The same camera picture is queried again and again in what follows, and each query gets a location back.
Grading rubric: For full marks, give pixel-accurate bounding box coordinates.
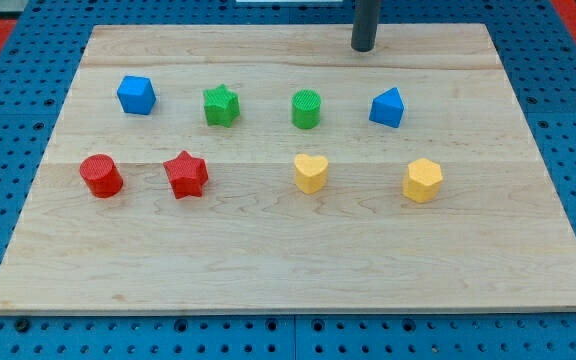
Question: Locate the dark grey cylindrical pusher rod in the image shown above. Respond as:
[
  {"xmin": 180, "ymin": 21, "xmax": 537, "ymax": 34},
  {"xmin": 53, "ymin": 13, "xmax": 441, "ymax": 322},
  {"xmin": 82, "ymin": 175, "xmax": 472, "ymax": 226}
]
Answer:
[{"xmin": 351, "ymin": 0, "xmax": 382, "ymax": 52}]

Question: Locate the blue triangle block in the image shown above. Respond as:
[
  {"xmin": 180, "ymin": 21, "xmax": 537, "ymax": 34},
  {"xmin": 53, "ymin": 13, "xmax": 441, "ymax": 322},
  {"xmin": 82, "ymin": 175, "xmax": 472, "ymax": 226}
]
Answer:
[{"xmin": 369, "ymin": 87, "xmax": 405, "ymax": 128}]

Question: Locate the green cylinder block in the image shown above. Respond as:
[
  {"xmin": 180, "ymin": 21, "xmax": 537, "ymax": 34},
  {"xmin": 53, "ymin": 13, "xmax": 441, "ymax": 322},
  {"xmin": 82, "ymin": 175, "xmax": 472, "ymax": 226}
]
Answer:
[{"xmin": 292, "ymin": 89, "xmax": 321, "ymax": 130}]

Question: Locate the yellow heart block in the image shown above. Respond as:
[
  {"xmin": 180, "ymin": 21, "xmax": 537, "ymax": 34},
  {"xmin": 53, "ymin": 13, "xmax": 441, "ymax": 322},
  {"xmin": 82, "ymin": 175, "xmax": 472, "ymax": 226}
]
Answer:
[{"xmin": 293, "ymin": 153, "xmax": 329, "ymax": 194}]

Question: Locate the green star block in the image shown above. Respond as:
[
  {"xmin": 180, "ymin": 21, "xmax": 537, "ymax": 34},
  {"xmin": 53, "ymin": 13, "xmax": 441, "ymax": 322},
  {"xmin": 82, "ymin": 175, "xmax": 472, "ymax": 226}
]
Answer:
[{"xmin": 203, "ymin": 84, "xmax": 240, "ymax": 127}]

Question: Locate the yellow hexagon block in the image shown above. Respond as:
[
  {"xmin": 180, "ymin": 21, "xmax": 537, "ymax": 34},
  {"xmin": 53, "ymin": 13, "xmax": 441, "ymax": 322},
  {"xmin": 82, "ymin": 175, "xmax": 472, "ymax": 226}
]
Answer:
[{"xmin": 402, "ymin": 158, "xmax": 443, "ymax": 203}]

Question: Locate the wooden board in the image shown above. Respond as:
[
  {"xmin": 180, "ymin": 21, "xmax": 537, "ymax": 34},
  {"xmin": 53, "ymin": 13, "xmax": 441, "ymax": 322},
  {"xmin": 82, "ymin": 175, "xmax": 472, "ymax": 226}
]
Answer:
[{"xmin": 0, "ymin": 23, "xmax": 576, "ymax": 316}]

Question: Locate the red star block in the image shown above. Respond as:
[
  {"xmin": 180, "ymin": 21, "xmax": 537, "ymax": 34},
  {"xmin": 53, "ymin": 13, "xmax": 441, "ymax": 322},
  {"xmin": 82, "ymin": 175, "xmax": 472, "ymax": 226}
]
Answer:
[{"xmin": 163, "ymin": 151, "xmax": 209, "ymax": 199}]

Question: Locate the blue cube block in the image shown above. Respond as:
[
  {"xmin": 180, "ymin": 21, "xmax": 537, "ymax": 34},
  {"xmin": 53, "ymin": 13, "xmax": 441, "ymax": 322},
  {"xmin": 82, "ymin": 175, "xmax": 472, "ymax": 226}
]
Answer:
[{"xmin": 116, "ymin": 76, "xmax": 156, "ymax": 115}]

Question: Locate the red cylinder block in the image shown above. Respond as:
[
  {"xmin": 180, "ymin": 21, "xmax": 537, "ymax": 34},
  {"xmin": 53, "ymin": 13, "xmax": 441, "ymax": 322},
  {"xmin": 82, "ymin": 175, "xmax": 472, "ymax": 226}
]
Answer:
[{"xmin": 79, "ymin": 154, "xmax": 123, "ymax": 198}]

